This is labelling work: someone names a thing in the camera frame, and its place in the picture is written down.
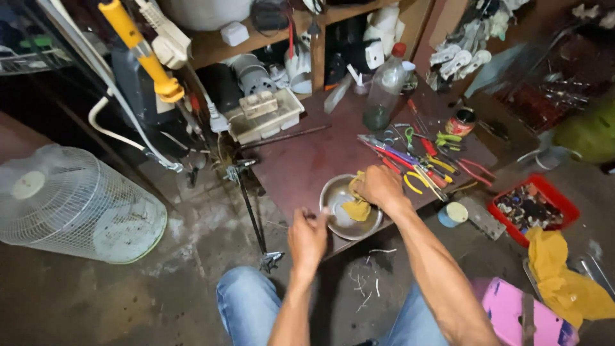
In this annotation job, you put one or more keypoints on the person's left hand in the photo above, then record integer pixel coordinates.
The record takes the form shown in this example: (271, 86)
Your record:
(306, 239)

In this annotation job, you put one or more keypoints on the person's right hand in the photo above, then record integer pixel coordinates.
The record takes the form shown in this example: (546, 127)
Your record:
(382, 185)

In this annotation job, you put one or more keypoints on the person's right fingers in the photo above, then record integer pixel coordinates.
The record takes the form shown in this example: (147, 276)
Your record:
(361, 185)

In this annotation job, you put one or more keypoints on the small yellow cloth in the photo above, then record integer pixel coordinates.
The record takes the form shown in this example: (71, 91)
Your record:
(356, 204)

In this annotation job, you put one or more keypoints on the low brown wooden table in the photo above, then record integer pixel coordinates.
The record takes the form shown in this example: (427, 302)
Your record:
(379, 168)

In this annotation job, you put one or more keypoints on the steel bowl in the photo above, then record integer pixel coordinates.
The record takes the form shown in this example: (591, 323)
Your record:
(348, 207)

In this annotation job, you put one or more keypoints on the pile of pliers and screwdrivers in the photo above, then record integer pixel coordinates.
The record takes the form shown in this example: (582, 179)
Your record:
(423, 156)

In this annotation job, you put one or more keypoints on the dark metal rod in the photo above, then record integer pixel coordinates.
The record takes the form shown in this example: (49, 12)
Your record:
(288, 136)

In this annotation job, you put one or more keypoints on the blue tape roll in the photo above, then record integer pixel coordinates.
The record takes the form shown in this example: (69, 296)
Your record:
(451, 214)

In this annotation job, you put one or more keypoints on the clear plastic bottle red cap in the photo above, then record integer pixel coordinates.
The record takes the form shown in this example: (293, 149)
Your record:
(384, 89)

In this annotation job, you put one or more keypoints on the white plastic tray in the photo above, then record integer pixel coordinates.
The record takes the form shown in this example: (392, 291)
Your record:
(266, 120)

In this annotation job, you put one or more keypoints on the small jar red label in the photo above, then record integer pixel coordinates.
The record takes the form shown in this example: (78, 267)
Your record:
(460, 122)

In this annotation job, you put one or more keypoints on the grey metal plate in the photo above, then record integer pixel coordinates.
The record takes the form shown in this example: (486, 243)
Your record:
(483, 218)

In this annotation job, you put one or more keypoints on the beige terminal block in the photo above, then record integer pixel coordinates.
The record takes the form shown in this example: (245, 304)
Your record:
(258, 104)

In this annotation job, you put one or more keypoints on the wooden shelf with parts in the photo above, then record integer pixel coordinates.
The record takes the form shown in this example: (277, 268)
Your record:
(307, 43)

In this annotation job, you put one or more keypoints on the white electric plug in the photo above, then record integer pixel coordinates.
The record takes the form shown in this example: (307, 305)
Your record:
(216, 117)

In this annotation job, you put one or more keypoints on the person's blue jeans legs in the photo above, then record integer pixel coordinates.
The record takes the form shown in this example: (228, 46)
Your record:
(250, 307)

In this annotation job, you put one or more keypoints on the heap of white fan blades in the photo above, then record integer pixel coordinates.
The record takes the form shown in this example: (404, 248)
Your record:
(463, 53)

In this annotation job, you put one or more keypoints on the red tray of small parts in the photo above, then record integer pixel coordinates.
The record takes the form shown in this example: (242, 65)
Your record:
(531, 209)

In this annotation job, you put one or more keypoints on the pink plastic stool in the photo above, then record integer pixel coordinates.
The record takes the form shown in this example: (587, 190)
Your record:
(516, 315)

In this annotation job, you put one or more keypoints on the large yellow cloth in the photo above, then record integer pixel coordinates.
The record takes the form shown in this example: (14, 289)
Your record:
(560, 276)

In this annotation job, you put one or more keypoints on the green bag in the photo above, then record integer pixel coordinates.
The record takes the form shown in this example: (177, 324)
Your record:
(588, 129)

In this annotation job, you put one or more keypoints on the white power strip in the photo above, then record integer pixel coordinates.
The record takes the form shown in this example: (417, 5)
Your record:
(166, 33)

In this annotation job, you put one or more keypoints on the white fan guard cage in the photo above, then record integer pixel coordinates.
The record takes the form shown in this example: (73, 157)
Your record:
(77, 204)

